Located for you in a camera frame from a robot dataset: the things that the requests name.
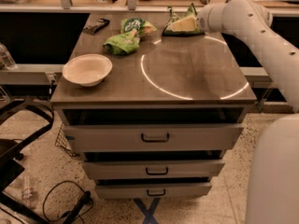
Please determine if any black floor cable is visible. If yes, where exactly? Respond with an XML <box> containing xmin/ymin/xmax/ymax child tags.
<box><xmin>42</xmin><ymin>180</ymin><xmax>94</xmax><ymax>224</ymax></box>

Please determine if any grey drawer cabinet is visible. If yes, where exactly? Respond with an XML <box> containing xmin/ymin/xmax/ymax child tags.
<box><xmin>50</xmin><ymin>12</ymin><xmax>257</xmax><ymax>201</ymax></box>

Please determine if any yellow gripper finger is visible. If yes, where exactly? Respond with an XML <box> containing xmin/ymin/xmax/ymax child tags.
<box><xmin>170</xmin><ymin>16</ymin><xmax>197</xmax><ymax>32</ymax></box>

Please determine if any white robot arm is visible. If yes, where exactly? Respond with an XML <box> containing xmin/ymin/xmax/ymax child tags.
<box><xmin>170</xmin><ymin>0</ymin><xmax>299</xmax><ymax>224</ymax></box>

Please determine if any bottom grey drawer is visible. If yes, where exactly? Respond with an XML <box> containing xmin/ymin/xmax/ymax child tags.
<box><xmin>95</xmin><ymin>182</ymin><xmax>212</xmax><ymax>199</ymax></box>

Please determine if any black office chair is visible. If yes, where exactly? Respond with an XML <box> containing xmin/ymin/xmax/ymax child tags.
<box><xmin>0</xmin><ymin>97</ymin><xmax>54</xmax><ymax>224</ymax></box>

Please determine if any green white snack bag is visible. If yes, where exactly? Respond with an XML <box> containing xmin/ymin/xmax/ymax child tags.
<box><xmin>121</xmin><ymin>18</ymin><xmax>157</xmax><ymax>36</ymax></box>

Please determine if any grey drawer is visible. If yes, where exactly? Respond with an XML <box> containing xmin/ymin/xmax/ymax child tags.
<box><xmin>83</xmin><ymin>160</ymin><xmax>224</xmax><ymax>180</ymax></box>
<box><xmin>63</xmin><ymin>124</ymin><xmax>244</xmax><ymax>152</ymax></box>
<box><xmin>95</xmin><ymin>182</ymin><xmax>212</xmax><ymax>199</ymax></box>

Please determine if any white paper bowl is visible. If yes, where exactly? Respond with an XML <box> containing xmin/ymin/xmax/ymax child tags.
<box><xmin>63</xmin><ymin>54</ymin><xmax>113</xmax><ymax>87</ymax></box>

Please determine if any clear plastic water bottle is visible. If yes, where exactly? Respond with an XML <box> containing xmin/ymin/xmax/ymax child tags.
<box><xmin>0</xmin><ymin>43</ymin><xmax>17</xmax><ymax>70</ymax></box>

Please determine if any middle grey drawer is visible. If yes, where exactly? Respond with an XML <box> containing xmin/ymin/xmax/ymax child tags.
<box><xmin>83</xmin><ymin>160</ymin><xmax>224</xmax><ymax>180</ymax></box>

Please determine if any green jalapeno chip bag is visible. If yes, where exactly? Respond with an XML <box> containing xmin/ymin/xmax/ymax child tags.
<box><xmin>163</xmin><ymin>4</ymin><xmax>204</xmax><ymax>37</ymax></box>

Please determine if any top grey drawer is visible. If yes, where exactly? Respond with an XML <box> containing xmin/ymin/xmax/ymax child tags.
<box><xmin>63</xmin><ymin>124</ymin><xmax>244</xmax><ymax>152</ymax></box>

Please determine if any dark snack bar wrapper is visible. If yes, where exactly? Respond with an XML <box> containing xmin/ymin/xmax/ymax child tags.
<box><xmin>83</xmin><ymin>19</ymin><xmax>110</xmax><ymax>35</ymax></box>

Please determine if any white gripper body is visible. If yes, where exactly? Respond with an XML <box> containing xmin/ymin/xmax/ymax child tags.
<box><xmin>198</xmin><ymin>4</ymin><xmax>225</xmax><ymax>32</ymax></box>

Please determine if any wire mesh basket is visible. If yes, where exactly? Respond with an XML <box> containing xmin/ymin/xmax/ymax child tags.
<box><xmin>55</xmin><ymin>125</ymin><xmax>79</xmax><ymax>158</ymax></box>

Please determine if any crumpled green chip bag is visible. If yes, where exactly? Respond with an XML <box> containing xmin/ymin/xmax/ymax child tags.
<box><xmin>104</xmin><ymin>29</ymin><xmax>140</xmax><ymax>55</ymax></box>

